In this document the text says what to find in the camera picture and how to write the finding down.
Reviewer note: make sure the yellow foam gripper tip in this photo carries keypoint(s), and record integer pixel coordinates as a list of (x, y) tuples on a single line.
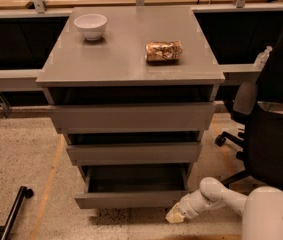
[(188, 206)]

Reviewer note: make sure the grey bottom drawer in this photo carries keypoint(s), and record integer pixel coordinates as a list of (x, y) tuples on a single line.
[(132, 186)]

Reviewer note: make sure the grey drawer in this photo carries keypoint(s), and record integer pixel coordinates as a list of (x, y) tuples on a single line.
[(120, 154), (132, 186), (167, 117)]

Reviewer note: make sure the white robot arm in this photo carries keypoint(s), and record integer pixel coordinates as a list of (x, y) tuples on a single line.
[(261, 210)]

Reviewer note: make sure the grey middle drawer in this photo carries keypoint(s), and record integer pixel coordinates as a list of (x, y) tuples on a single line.
[(120, 154)]

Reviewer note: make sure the grey top drawer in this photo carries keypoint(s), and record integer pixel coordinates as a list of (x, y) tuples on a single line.
[(167, 117)]

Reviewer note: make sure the grey drawer cabinet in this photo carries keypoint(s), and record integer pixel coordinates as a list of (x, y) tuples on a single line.
[(113, 70)]

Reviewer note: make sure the black office chair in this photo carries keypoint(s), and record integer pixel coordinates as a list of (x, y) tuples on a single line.
[(262, 140)]

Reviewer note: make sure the black chair base leg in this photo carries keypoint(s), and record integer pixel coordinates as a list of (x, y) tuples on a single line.
[(23, 193)]

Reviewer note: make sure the clear plastic bottle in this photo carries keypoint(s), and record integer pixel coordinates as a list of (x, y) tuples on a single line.
[(262, 58)]

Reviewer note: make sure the white ceramic bowl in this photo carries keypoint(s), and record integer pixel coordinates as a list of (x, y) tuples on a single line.
[(91, 26)]

